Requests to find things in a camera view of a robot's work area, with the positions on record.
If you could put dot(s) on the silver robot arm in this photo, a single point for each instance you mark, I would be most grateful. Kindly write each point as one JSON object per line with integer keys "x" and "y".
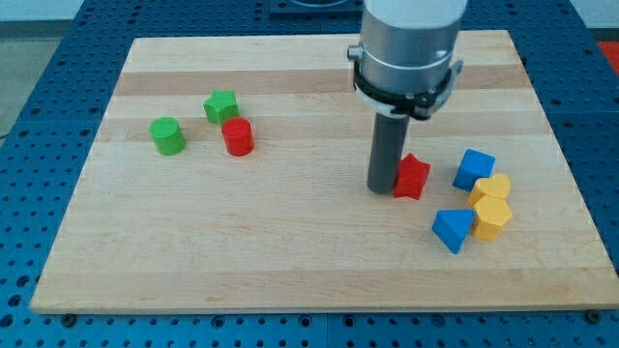
{"x": 403, "y": 63}

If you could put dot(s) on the blue triangle block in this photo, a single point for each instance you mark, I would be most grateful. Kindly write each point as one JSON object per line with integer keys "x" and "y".
{"x": 452, "y": 227}

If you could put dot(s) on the yellow heart block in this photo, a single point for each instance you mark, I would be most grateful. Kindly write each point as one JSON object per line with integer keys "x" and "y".
{"x": 497, "y": 186}

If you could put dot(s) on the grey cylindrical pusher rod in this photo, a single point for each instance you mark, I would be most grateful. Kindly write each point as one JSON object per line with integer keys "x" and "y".
{"x": 388, "y": 138}

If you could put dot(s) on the green star block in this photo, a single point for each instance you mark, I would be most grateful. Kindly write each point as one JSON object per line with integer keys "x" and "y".
{"x": 221, "y": 106}

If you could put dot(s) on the yellow hexagon block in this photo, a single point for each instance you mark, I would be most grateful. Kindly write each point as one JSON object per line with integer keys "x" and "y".
{"x": 492, "y": 215}

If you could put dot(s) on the red cylinder block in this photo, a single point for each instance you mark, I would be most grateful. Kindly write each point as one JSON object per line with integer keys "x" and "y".
{"x": 238, "y": 136}

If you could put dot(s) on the red star block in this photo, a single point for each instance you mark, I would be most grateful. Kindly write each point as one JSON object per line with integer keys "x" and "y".
{"x": 411, "y": 177}

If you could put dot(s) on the green cylinder block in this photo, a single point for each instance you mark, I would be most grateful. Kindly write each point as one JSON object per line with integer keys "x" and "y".
{"x": 167, "y": 136}

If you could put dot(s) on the wooden board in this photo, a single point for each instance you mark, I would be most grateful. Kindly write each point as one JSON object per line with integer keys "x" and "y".
{"x": 292, "y": 226}

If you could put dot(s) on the blue cube block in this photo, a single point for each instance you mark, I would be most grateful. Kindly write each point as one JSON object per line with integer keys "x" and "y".
{"x": 473, "y": 166}

